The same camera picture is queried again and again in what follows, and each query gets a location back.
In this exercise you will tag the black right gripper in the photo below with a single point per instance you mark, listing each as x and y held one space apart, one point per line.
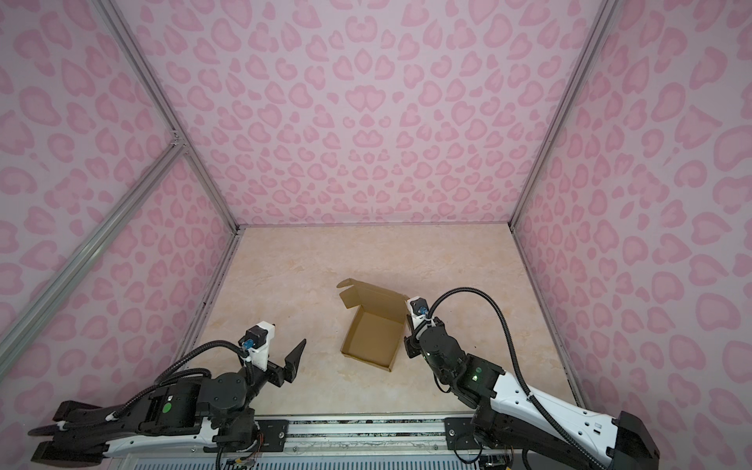
415 340

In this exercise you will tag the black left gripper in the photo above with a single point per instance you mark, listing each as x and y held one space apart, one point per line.
274 373

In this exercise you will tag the brown cardboard box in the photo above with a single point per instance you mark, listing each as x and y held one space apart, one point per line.
376 332

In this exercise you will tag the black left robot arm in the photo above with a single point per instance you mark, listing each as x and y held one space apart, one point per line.
183 407

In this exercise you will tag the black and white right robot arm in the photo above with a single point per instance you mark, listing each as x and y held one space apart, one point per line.
508 414

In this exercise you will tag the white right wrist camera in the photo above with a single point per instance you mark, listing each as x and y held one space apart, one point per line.
418 312

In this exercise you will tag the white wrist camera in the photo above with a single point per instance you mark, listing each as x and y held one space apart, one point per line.
418 312
255 344

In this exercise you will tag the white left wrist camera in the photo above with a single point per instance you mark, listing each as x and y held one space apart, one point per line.
255 344

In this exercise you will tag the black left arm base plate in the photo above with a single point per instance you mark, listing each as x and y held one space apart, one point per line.
270 435

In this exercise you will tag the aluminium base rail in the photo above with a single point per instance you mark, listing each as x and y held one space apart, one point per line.
387 441

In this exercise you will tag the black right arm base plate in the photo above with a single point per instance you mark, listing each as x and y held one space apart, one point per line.
463 434

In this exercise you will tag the aluminium diagonal frame bar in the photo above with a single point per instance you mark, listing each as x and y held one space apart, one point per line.
37 314

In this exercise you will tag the aluminium right corner post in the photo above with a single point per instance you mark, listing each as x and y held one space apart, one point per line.
607 14

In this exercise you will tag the aluminium corner post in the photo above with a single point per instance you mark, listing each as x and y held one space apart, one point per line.
123 35
607 14

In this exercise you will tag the aluminium left corner post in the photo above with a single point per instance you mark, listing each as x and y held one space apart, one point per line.
123 35

